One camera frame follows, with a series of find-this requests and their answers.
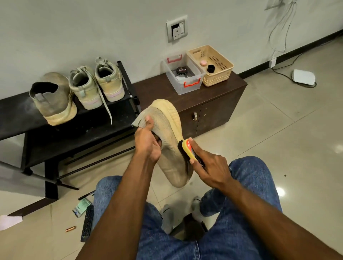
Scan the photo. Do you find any person's left forearm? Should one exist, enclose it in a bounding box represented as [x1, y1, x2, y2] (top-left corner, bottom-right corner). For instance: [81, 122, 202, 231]
[76, 155, 159, 260]

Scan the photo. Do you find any black remote control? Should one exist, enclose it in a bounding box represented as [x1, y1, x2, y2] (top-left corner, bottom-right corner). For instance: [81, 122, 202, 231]
[81, 204, 94, 242]

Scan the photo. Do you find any person's right forearm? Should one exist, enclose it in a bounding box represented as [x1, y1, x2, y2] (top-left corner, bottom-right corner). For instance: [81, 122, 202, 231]
[222, 177, 343, 260]

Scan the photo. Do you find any dark brown wooden cabinet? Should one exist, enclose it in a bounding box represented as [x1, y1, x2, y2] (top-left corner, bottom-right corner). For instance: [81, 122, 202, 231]
[132, 71, 248, 139]

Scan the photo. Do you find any person's right leg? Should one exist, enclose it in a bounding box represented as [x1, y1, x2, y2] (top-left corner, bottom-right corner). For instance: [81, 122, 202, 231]
[193, 156, 283, 260]

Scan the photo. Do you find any black stool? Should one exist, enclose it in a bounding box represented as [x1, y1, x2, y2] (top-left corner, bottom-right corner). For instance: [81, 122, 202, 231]
[169, 213, 209, 241]

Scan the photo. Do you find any worn tan slip-on shoe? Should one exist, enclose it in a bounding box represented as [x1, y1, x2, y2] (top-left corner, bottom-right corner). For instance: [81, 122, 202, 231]
[29, 72, 78, 126]
[132, 99, 195, 188]

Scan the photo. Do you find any white router box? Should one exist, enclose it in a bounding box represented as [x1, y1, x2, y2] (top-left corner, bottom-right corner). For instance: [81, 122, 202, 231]
[292, 69, 317, 88]

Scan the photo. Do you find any green paper packet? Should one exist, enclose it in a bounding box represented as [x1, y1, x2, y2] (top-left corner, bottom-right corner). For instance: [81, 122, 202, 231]
[72, 197, 92, 218]

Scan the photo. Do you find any person's left hand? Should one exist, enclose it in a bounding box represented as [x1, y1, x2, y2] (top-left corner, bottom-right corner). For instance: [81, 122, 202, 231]
[134, 115, 163, 164]

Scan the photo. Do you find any white paper sheet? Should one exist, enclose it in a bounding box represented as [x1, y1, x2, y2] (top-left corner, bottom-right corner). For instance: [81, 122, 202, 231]
[0, 215, 23, 231]

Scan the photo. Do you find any pale green lace-up shoe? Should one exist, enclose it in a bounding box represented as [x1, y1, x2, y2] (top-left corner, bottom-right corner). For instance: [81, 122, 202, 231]
[94, 57, 125, 103]
[68, 65, 113, 125]

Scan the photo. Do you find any beige plastic basket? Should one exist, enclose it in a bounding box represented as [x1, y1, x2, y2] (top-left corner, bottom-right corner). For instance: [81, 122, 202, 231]
[187, 44, 235, 87]

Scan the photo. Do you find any person's leg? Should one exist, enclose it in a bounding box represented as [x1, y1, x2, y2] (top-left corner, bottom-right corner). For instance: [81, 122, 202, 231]
[193, 156, 283, 260]
[92, 176, 202, 260]

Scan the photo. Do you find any person's left leg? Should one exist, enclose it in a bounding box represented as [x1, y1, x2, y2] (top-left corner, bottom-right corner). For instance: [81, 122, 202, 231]
[92, 176, 202, 260]

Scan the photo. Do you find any white cable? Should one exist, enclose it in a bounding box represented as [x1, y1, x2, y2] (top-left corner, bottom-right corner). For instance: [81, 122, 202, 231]
[266, 0, 317, 89]

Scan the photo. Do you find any black metal shoe rack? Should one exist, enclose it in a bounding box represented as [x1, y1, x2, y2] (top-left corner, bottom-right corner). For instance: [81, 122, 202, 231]
[0, 60, 141, 215]

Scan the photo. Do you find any black pen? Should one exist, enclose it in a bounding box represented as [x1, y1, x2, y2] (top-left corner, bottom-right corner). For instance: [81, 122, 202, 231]
[78, 190, 96, 200]

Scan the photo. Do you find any black orange shoe brush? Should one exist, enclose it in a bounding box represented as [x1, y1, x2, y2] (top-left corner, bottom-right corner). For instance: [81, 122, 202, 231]
[178, 137, 205, 168]

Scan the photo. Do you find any clear plastic storage box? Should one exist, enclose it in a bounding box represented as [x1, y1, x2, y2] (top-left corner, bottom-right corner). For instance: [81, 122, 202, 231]
[162, 53, 205, 95]

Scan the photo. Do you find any person's right hand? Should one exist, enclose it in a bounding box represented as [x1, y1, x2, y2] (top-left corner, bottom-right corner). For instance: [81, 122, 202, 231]
[188, 138, 234, 189]

